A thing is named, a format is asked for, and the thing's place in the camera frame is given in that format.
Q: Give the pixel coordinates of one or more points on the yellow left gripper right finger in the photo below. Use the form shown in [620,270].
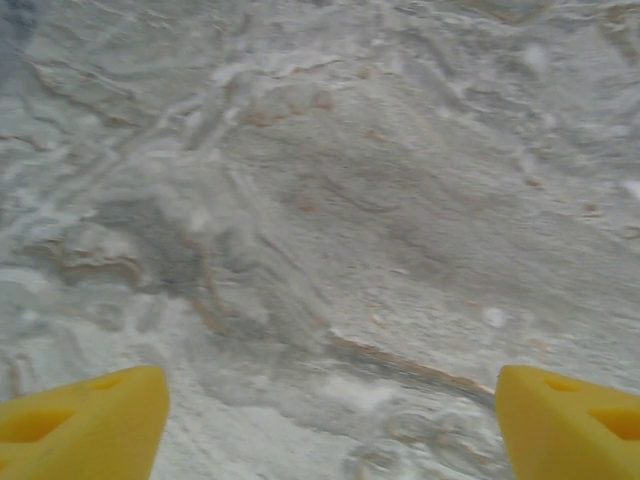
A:
[575,430]

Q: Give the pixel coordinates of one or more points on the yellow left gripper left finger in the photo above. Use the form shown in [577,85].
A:
[90,425]

